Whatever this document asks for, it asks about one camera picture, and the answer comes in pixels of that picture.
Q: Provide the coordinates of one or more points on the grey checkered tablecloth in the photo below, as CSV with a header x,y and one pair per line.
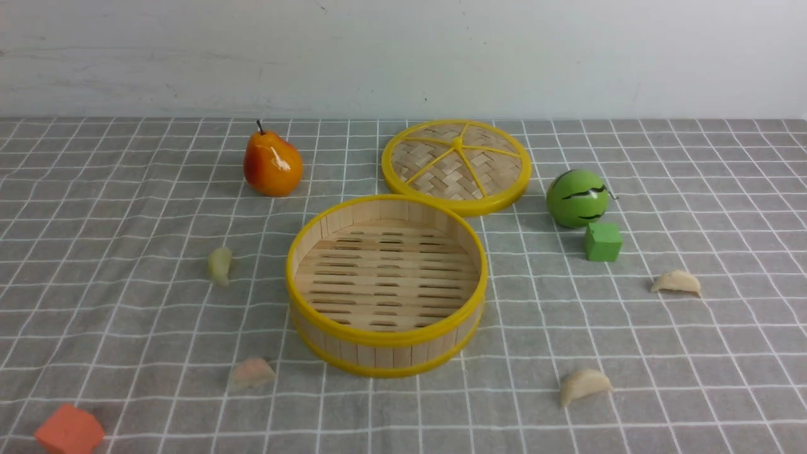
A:
x,y
107,303

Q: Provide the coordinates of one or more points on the white dumpling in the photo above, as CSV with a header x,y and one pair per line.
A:
x,y
677,280
582,383

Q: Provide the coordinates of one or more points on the green wooden cube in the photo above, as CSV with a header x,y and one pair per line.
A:
x,y
602,242

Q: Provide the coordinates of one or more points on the green toy watermelon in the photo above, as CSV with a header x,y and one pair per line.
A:
x,y
577,198

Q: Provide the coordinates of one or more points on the orange toy pear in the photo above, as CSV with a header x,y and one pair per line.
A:
x,y
272,166

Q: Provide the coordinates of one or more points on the orange wooden cube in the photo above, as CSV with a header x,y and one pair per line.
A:
x,y
70,430

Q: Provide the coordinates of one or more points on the woven bamboo steamer lid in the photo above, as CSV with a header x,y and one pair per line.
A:
x,y
469,167

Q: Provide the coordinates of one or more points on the bamboo steamer tray yellow rim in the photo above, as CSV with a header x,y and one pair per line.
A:
x,y
386,286

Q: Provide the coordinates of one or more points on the pink dumpling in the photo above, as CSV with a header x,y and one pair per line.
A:
x,y
251,372

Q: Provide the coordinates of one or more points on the pale green dumpling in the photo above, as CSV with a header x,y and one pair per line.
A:
x,y
219,264

